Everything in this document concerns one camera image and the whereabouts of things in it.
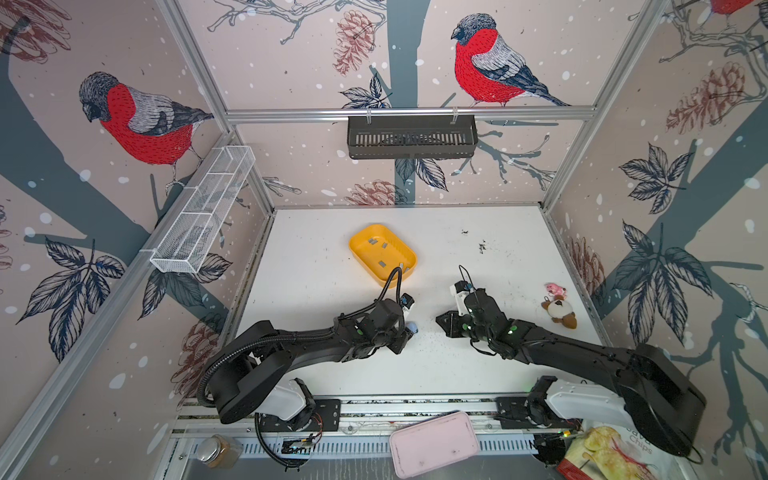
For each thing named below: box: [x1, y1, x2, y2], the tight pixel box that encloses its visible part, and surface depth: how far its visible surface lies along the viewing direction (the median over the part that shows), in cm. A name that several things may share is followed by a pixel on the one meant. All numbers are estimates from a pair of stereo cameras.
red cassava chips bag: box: [557, 421, 687, 480], surface depth 66 cm
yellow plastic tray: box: [348, 224, 418, 288], surface depth 109 cm
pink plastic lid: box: [389, 410, 480, 479], surface depth 69 cm
